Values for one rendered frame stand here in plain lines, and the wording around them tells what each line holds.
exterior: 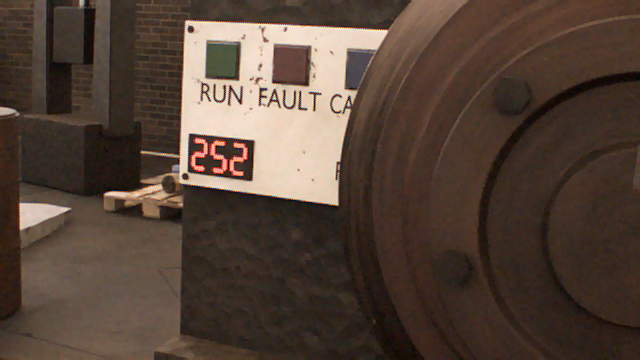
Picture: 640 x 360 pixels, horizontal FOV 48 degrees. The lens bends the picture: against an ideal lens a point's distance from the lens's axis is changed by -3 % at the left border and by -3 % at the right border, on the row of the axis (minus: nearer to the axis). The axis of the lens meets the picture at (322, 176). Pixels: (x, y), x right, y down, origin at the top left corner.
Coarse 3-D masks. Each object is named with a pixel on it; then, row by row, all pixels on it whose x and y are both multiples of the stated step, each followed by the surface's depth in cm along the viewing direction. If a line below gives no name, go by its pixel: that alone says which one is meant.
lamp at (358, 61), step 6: (354, 54) 73; (360, 54) 73; (366, 54) 73; (372, 54) 72; (348, 60) 73; (354, 60) 73; (360, 60) 73; (366, 60) 73; (348, 66) 74; (354, 66) 73; (360, 66) 73; (366, 66) 73; (348, 72) 74; (354, 72) 73; (360, 72) 73; (348, 78) 74; (354, 78) 73; (360, 78) 73; (348, 84) 74; (354, 84) 74
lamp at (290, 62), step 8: (280, 48) 76; (288, 48) 76; (296, 48) 75; (304, 48) 75; (280, 56) 76; (288, 56) 76; (296, 56) 75; (304, 56) 75; (280, 64) 76; (288, 64) 76; (296, 64) 75; (304, 64) 75; (280, 72) 76; (288, 72) 76; (296, 72) 76; (304, 72) 75; (280, 80) 76; (288, 80) 76; (296, 80) 76; (304, 80) 75
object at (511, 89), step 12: (504, 84) 47; (516, 84) 47; (504, 96) 47; (516, 96) 47; (528, 96) 46; (504, 108) 47; (516, 108) 47; (444, 252) 50; (456, 252) 50; (444, 264) 50; (456, 264) 50; (468, 264) 49; (444, 276) 50; (456, 276) 50
